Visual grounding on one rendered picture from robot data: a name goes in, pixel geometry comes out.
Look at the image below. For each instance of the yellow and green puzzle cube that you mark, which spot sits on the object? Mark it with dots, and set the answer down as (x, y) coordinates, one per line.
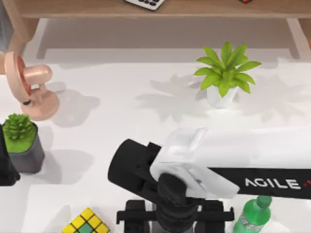
(86, 222)

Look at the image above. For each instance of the white calculator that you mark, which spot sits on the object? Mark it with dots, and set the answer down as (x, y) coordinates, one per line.
(145, 3)

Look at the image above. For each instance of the green plant in white pot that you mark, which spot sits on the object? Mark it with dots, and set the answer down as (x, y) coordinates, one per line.
(224, 72)

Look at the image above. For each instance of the green bottle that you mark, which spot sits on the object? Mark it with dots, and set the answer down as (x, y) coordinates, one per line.
(252, 216)

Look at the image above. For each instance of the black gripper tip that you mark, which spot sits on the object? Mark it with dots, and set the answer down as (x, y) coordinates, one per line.
(6, 167)

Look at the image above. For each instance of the pink desk fan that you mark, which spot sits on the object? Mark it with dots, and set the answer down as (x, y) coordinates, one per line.
(36, 74)

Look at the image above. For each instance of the green succulent in grey pot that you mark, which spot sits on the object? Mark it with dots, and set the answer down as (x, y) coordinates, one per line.
(24, 150)

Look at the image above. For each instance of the wooden shelf unit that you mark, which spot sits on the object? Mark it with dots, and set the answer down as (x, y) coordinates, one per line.
(97, 9)

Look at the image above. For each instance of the red and black object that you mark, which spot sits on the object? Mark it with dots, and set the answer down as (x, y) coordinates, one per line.
(246, 1)

